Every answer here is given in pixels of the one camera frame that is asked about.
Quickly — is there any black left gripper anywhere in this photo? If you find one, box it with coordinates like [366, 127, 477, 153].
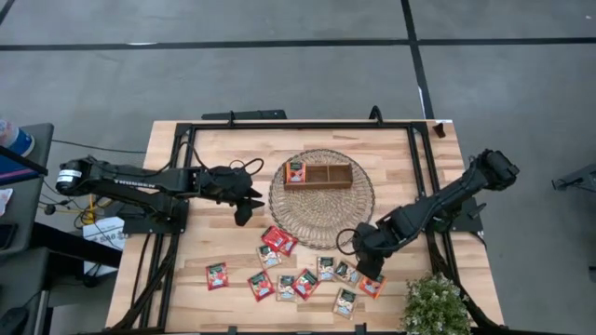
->
[200, 165, 265, 228]

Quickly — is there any beige tea packet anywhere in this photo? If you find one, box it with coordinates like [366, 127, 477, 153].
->
[332, 288, 359, 320]
[276, 274, 298, 302]
[333, 259, 363, 288]
[316, 255, 337, 283]
[255, 244, 283, 270]

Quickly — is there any red tea packet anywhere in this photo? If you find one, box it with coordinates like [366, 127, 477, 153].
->
[260, 225, 291, 252]
[291, 268, 321, 302]
[246, 270, 277, 302]
[278, 234, 299, 258]
[205, 261, 230, 291]

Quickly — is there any round woven placemat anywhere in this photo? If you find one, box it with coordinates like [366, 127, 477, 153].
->
[268, 148, 376, 251]

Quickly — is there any wooden compartment box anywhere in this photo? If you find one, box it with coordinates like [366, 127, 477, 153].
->
[282, 161, 354, 192]

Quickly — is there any green artificial plant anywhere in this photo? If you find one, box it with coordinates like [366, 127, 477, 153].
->
[402, 273, 472, 335]

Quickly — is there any white cardboard box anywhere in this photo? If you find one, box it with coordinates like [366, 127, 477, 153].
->
[82, 216, 126, 275]

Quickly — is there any black beam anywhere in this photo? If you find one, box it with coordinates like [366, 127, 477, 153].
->
[30, 221, 123, 270]

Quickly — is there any black floor stand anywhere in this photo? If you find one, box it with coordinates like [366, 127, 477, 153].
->
[551, 162, 596, 192]

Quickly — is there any grey side table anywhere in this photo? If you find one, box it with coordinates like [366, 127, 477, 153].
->
[0, 123, 56, 335]

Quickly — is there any black rod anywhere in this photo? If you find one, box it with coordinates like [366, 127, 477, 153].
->
[0, 146, 50, 177]

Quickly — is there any blue flat folder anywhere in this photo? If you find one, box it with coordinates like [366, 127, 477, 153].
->
[0, 155, 47, 186]

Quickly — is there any blue and white bottle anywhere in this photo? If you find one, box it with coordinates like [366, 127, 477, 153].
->
[0, 119, 36, 158]

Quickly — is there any black phone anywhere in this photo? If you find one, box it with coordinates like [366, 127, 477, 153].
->
[0, 224, 19, 250]

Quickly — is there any white paper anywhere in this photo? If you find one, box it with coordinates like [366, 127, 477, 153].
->
[0, 188, 14, 218]

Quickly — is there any black computer mouse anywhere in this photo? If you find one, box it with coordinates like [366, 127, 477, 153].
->
[0, 306, 29, 335]

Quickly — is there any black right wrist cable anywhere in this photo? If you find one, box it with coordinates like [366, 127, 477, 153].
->
[335, 227, 362, 256]

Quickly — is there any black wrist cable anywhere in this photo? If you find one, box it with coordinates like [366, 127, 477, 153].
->
[335, 227, 362, 256]
[230, 157, 265, 177]

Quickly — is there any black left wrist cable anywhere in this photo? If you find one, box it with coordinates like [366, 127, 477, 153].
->
[230, 157, 265, 177]

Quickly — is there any black flat mount bar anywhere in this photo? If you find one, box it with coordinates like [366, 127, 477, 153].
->
[201, 109, 289, 122]

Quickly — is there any black metal table frame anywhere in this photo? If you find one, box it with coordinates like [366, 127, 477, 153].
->
[109, 119, 508, 335]

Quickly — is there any yellow cable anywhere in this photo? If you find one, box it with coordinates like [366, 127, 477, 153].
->
[55, 194, 115, 224]

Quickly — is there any black floor cable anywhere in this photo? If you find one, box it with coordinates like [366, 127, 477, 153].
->
[50, 138, 148, 154]

